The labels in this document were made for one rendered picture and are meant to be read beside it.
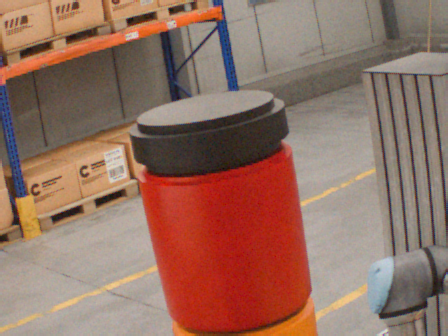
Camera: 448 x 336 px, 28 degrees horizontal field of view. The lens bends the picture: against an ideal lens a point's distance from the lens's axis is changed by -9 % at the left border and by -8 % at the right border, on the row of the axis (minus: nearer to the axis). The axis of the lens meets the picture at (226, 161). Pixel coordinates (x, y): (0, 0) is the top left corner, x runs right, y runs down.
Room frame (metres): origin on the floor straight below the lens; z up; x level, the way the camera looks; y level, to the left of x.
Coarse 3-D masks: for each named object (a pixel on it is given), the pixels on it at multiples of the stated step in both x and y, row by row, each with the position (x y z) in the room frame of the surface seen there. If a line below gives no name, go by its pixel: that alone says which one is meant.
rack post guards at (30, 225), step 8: (16, 200) 8.15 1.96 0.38; (24, 200) 8.14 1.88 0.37; (32, 200) 8.20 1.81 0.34; (24, 208) 8.13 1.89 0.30; (32, 208) 8.18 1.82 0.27; (24, 216) 8.12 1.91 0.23; (32, 216) 8.17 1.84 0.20; (24, 224) 8.12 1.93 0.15; (32, 224) 8.15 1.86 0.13; (24, 232) 8.14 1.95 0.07; (32, 232) 8.14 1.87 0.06; (40, 232) 8.21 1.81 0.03; (24, 240) 8.09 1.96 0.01
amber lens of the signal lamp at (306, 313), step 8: (304, 304) 0.30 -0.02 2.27; (312, 304) 0.30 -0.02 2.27; (296, 312) 0.29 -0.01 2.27; (304, 312) 0.29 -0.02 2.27; (312, 312) 0.30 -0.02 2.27; (280, 320) 0.29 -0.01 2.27; (288, 320) 0.29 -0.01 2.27; (296, 320) 0.29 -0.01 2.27; (304, 320) 0.29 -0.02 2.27; (312, 320) 0.30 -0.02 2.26; (176, 328) 0.30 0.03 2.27; (184, 328) 0.30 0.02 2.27; (256, 328) 0.29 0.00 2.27; (264, 328) 0.28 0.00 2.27; (272, 328) 0.28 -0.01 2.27; (280, 328) 0.28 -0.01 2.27; (288, 328) 0.28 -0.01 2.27; (296, 328) 0.29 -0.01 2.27; (304, 328) 0.29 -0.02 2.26; (312, 328) 0.29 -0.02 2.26
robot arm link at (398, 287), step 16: (400, 256) 1.87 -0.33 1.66; (416, 256) 1.86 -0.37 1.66; (432, 256) 1.85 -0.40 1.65; (384, 272) 1.83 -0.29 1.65; (400, 272) 1.83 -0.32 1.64; (416, 272) 1.83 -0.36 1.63; (432, 272) 1.83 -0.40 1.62; (368, 288) 1.90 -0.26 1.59; (384, 288) 1.81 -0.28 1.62; (400, 288) 1.81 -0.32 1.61; (416, 288) 1.82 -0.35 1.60; (432, 288) 1.83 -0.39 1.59; (384, 304) 1.81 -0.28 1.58; (400, 304) 1.80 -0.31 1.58; (416, 304) 1.80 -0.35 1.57; (384, 320) 1.82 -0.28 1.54; (400, 320) 1.80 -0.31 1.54; (416, 320) 1.81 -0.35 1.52
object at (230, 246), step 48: (144, 192) 0.29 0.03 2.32; (192, 192) 0.28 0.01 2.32; (240, 192) 0.28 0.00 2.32; (288, 192) 0.29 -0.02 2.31; (192, 240) 0.28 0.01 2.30; (240, 240) 0.28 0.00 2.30; (288, 240) 0.29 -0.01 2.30; (192, 288) 0.28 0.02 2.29; (240, 288) 0.28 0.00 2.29; (288, 288) 0.29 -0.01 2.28
